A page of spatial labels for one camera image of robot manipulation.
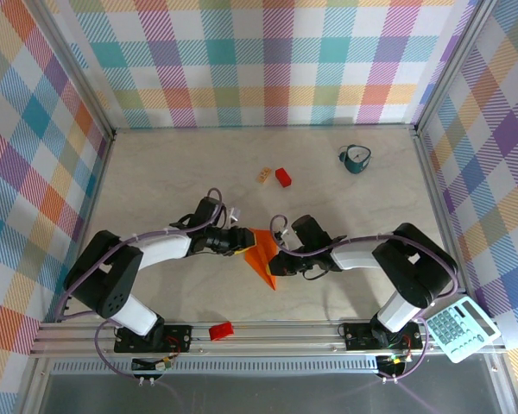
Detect orange paper sheet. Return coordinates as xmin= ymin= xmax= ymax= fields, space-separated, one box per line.
xmin=243 ymin=227 xmax=282 ymax=291

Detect grey metal sheet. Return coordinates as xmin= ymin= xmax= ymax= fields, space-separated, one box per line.
xmin=38 ymin=373 xmax=506 ymax=414

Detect red toy brick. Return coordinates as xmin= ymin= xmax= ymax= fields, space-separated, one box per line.
xmin=208 ymin=321 xmax=236 ymax=342

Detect teal alarm clock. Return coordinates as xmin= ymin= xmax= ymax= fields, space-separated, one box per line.
xmin=338 ymin=144 xmax=372 ymax=175

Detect light blue calculator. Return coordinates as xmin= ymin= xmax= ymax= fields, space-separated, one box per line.
xmin=426 ymin=295 xmax=502 ymax=364

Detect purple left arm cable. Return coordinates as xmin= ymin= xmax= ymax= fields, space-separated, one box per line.
xmin=54 ymin=187 xmax=225 ymax=383

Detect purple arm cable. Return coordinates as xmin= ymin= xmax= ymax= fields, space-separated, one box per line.
xmin=54 ymin=187 xmax=225 ymax=383
xmin=269 ymin=214 xmax=462 ymax=383

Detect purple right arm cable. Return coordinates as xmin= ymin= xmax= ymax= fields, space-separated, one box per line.
xmin=269 ymin=214 xmax=462 ymax=383

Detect long aluminium frame rail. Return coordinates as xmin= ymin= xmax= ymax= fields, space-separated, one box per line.
xmin=28 ymin=319 xmax=509 ymax=358

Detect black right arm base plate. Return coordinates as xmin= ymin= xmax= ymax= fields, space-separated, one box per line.
xmin=343 ymin=322 xmax=424 ymax=351

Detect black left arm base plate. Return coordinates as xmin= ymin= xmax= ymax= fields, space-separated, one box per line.
xmin=114 ymin=325 xmax=193 ymax=354

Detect thin aluminium frame rail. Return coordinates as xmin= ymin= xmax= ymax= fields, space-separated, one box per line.
xmin=111 ymin=123 xmax=418 ymax=133

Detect slotted metal cable duct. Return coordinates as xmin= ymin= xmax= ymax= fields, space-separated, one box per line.
xmin=51 ymin=361 xmax=381 ymax=375

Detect aluminium side rail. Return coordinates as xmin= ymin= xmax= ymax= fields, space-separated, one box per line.
xmin=412 ymin=129 xmax=478 ymax=298
xmin=60 ymin=131 xmax=117 ymax=323

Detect aluminium frame post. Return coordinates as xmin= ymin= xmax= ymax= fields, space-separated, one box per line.
xmin=29 ymin=0 xmax=117 ymax=141
xmin=412 ymin=0 xmax=502 ymax=137

